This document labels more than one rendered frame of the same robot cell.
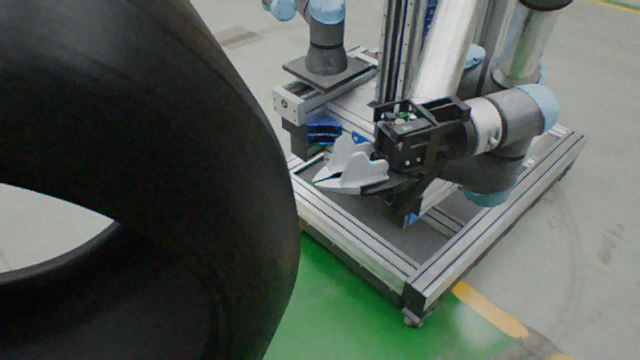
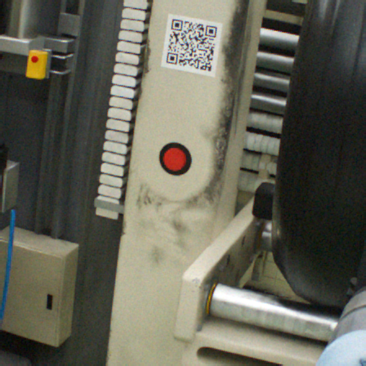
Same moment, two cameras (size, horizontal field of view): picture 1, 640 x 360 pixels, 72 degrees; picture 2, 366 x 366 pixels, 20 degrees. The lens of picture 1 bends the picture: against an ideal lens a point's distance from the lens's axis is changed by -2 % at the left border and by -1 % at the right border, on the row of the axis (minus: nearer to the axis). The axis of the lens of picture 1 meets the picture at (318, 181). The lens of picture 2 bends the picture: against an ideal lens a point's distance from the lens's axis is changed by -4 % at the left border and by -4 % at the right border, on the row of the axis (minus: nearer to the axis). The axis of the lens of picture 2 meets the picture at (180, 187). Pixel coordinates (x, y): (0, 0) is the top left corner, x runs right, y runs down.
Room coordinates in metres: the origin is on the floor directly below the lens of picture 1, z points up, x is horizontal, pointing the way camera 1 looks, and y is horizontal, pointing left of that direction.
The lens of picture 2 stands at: (0.87, -0.94, 1.47)
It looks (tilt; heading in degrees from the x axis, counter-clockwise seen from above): 18 degrees down; 130
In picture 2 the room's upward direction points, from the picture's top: 8 degrees clockwise
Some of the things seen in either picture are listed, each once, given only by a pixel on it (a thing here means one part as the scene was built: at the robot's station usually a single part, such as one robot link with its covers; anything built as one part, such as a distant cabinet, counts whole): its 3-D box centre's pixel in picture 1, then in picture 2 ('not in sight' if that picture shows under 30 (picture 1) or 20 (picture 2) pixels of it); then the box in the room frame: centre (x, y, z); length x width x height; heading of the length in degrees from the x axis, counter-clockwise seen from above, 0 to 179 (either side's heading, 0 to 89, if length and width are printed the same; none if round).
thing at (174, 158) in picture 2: not in sight; (176, 158); (-0.02, 0.11, 1.06); 0.03 x 0.02 x 0.03; 25
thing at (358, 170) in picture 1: (353, 171); not in sight; (0.41, -0.04, 1.11); 0.09 x 0.03 x 0.06; 115
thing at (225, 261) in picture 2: not in sight; (229, 261); (0.01, 0.22, 0.90); 0.40 x 0.03 x 0.10; 115
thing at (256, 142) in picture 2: not in sight; (274, 107); (-0.19, 0.55, 1.05); 0.20 x 0.15 x 0.30; 25
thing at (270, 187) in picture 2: not in sight; (268, 201); (-0.01, 0.32, 0.97); 0.05 x 0.04 x 0.05; 115
